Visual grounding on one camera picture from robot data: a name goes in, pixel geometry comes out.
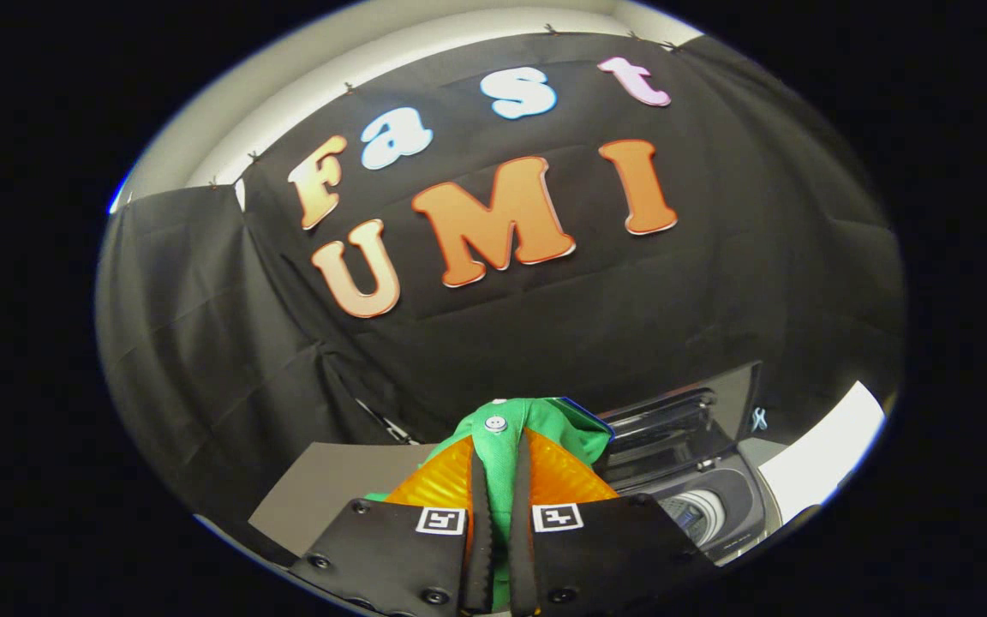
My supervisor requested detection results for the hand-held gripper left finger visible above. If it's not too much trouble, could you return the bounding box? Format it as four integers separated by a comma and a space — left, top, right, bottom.
286, 435, 496, 617

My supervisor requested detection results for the dark washing machine lid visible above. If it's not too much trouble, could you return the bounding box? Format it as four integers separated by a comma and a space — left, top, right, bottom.
596, 362, 764, 495

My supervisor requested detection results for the black cable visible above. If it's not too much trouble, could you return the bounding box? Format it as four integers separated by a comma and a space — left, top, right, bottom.
355, 397, 415, 445

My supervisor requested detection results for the row of black clips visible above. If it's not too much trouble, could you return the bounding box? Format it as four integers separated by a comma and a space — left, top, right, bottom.
206, 24, 679, 188

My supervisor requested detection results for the green buttoned shirt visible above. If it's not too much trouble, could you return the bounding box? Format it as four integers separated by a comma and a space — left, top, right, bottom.
365, 397, 614, 611

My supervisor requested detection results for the black backdrop cloth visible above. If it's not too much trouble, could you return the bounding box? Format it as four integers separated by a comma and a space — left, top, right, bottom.
95, 33, 906, 549

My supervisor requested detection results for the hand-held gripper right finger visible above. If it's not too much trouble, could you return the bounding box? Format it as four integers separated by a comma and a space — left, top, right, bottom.
506, 428, 721, 617

